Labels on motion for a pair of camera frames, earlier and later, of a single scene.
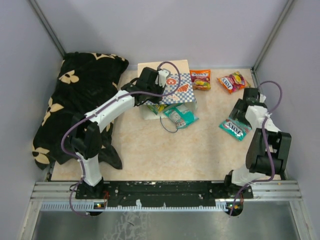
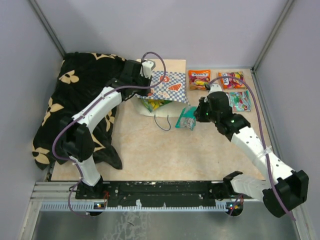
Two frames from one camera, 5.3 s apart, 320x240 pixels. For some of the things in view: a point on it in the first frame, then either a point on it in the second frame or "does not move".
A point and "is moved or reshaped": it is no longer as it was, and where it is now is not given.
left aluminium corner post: x=35 y=6 does not move
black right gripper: x=235 y=114 to x=203 y=102
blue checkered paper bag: x=180 y=91 is moved or reshaped
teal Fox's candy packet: x=236 y=129 is moved or reshaped
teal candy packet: x=181 y=115 is moved or reshaped
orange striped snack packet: x=201 y=79 does not move
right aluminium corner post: x=271 y=35 does not move
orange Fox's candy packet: x=234 y=82 is moved or reshaped
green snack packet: x=156 y=108 is moved or reshaped
